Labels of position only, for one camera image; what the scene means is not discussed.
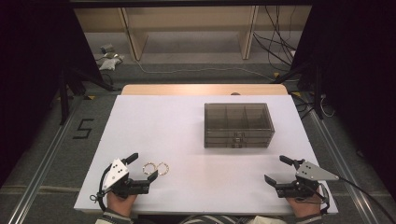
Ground light wooden shelf unit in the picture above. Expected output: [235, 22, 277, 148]
[74, 5, 313, 62]

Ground person's left hand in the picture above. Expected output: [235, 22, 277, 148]
[106, 189, 138, 217]

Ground light wooden table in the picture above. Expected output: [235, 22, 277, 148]
[120, 83, 289, 96]

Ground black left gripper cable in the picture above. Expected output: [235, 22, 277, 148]
[89, 163, 114, 213]

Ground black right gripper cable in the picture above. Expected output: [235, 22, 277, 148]
[317, 176, 396, 224]

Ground white bag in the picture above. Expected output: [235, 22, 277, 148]
[96, 52, 125, 71]

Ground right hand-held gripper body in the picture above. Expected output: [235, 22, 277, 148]
[275, 160, 340, 199]

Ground dark transparent drawer box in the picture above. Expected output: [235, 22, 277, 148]
[204, 103, 276, 149]

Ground white floor cable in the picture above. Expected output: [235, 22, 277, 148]
[134, 59, 276, 82]

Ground white table board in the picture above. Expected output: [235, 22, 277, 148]
[73, 94, 339, 216]

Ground dark curtain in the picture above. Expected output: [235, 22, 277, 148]
[290, 0, 396, 200]
[0, 0, 105, 188]

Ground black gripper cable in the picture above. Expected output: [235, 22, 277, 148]
[317, 176, 396, 224]
[89, 163, 114, 213]

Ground person's striped clothing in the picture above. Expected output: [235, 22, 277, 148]
[178, 214, 289, 224]

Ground black metal stand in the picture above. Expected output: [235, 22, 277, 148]
[57, 65, 120, 126]
[273, 61, 325, 121]

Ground bundle of black cables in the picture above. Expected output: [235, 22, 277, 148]
[252, 5, 298, 73]

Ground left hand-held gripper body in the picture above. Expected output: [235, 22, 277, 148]
[102, 158, 151, 200]

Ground person's right hand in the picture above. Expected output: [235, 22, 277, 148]
[286, 194, 324, 218]

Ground metal floor rail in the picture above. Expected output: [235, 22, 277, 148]
[7, 98, 84, 224]
[306, 108, 382, 224]

